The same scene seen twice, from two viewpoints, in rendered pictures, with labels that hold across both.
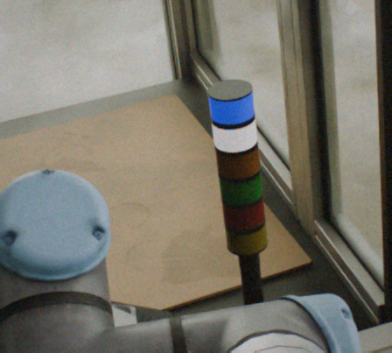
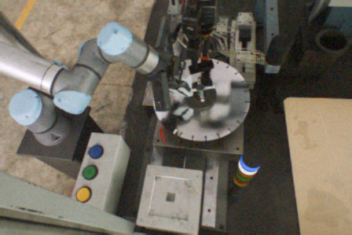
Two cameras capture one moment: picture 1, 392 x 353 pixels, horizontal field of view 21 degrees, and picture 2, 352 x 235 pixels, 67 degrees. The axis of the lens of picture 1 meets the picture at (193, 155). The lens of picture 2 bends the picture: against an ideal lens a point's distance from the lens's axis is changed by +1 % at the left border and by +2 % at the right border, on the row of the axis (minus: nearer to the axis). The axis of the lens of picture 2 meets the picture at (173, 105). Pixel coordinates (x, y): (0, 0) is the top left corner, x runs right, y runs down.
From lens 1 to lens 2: 0.94 m
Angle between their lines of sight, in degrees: 77
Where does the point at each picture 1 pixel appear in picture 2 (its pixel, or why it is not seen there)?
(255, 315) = (70, 79)
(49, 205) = (107, 32)
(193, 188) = not seen: outside the picture
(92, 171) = not seen: outside the picture
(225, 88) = (254, 156)
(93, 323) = (95, 50)
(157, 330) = (84, 61)
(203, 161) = not seen: outside the picture
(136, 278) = (317, 178)
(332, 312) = (60, 96)
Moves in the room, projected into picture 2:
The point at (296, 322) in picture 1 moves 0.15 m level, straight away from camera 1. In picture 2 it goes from (63, 86) to (115, 109)
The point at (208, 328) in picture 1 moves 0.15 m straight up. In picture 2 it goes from (76, 71) to (44, 25)
